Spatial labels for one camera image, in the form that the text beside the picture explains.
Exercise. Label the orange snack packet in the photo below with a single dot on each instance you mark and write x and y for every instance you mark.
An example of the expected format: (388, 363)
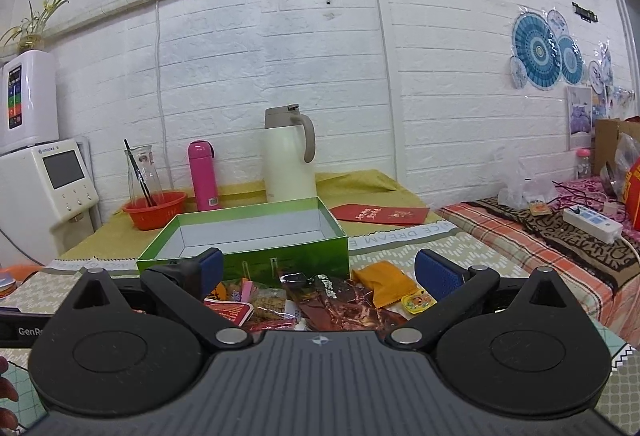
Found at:
(387, 282)

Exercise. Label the red daily nuts pouch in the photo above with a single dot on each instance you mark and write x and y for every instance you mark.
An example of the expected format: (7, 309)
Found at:
(236, 312)

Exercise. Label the green cardboard box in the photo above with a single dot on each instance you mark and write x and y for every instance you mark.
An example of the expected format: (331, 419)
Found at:
(260, 241)

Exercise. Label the large blue paper fan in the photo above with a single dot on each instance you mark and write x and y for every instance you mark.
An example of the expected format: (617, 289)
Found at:
(534, 43)

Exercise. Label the small blue paper fan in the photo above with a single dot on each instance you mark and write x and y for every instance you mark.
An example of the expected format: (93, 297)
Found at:
(572, 63)

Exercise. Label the white water dispenser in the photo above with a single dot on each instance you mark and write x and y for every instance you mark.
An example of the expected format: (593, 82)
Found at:
(48, 202)

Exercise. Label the red envelope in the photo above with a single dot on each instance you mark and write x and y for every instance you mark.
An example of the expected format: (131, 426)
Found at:
(378, 215)

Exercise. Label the dark red meat pouch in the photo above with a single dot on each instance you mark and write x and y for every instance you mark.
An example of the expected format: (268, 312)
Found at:
(336, 304)

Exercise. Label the potted green plant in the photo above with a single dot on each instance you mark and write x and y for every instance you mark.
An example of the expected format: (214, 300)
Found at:
(28, 34)

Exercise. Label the black chopsticks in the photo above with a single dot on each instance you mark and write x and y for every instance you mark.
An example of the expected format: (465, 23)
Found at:
(145, 190)

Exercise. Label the pink thermos bottle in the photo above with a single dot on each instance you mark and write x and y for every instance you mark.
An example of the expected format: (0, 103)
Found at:
(201, 160)

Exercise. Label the brown cardboard box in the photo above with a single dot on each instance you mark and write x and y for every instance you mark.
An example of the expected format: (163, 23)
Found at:
(606, 135)

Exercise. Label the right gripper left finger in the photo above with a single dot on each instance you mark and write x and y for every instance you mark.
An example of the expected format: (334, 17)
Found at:
(177, 291)

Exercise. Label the white water purifier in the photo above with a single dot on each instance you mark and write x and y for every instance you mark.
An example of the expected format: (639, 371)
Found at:
(29, 115)

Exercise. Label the clear plastic bag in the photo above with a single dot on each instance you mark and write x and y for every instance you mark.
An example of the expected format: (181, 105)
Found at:
(520, 187)

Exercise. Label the yellow tablecloth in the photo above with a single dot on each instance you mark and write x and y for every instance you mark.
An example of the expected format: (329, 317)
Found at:
(119, 239)

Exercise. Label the cream thermos jug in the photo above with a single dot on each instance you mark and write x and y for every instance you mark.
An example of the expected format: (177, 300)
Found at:
(288, 151)

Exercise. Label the small pink lid jar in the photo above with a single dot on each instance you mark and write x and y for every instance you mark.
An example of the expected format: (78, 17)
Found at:
(583, 163)

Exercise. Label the person left hand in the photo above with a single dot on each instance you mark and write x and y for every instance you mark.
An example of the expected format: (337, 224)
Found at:
(8, 420)

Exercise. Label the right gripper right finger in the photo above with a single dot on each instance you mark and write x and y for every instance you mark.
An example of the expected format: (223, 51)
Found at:
(460, 293)

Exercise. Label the red plastic basket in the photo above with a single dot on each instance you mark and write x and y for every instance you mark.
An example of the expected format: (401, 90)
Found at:
(168, 205)

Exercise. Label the white power strip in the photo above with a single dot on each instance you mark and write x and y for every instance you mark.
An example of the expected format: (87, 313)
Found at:
(591, 222)

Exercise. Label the cookie bag pink zipper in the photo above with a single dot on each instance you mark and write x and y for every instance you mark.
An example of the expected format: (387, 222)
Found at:
(269, 304)

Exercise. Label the small yellow candy packet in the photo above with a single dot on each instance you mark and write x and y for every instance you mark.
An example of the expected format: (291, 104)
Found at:
(417, 302)

